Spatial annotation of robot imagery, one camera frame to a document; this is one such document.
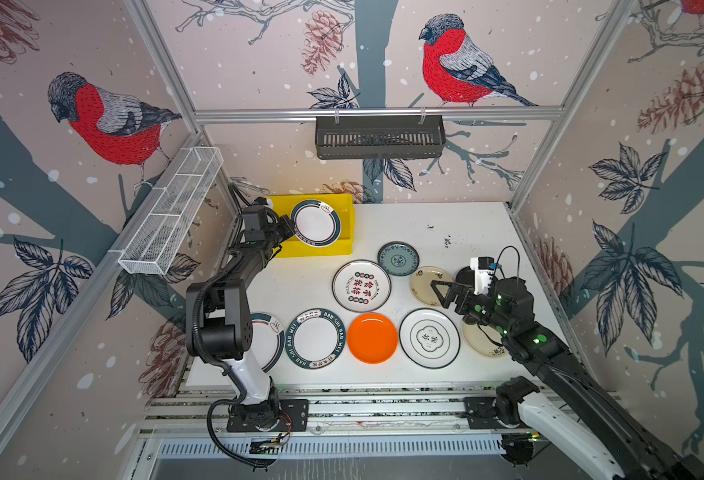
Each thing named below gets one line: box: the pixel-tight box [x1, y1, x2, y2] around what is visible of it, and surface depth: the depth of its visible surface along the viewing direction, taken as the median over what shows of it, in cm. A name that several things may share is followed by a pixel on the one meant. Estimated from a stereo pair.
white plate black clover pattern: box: [399, 308, 461, 370], surface depth 87 cm
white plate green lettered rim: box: [285, 308, 346, 370], surface depth 87 cm
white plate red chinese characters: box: [332, 259, 392, 313], surface depth 100 cm
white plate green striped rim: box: [291, 199, 342, 248], surface depth 102 cm
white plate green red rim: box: [250, 311, 286, 374], surface depth 87 cm
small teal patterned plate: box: [377, 241, 420, 276], surface depth 106 cm
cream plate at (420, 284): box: [409, 266, 453, 307], surface depth 102 cm
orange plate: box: [347, 312, 399, 364], surface depth 88 cm
